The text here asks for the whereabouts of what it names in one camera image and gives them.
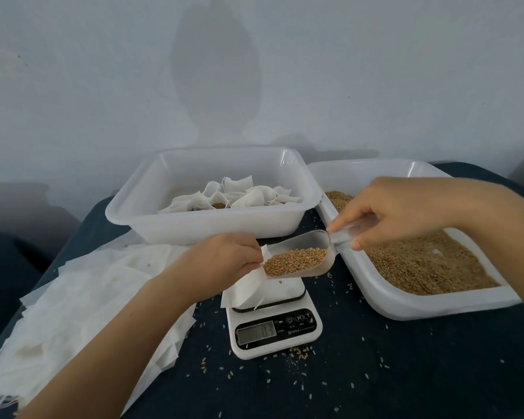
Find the person's left forearm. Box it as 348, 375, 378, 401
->
16, 275, 202, 419

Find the brown grain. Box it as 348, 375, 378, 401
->
264, 190, 501, 297

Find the white digital kitchen scale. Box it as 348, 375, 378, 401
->
224, 279, 324, 360

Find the person's left hand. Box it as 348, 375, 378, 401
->
164, 233, 265, 302

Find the person's right forearm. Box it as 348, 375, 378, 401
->
458, 180, 524, 324

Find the white mesh bag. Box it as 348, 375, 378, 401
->
221, 245, 272, 311

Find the clear plastic scoop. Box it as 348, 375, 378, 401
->
262, 214, 382, 280

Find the pile of white bags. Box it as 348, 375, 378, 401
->
0, 242, 199, 416

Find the white plastic tub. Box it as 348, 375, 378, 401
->
105, 147, 323, 247

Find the white tray of grain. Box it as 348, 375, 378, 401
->
307, 158, 523, 322

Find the dark blue tablecloth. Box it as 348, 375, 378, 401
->
0, 233, 52, 372
0, 163, 524, 419

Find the person's right hand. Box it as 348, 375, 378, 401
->
327, 177, 475, 252

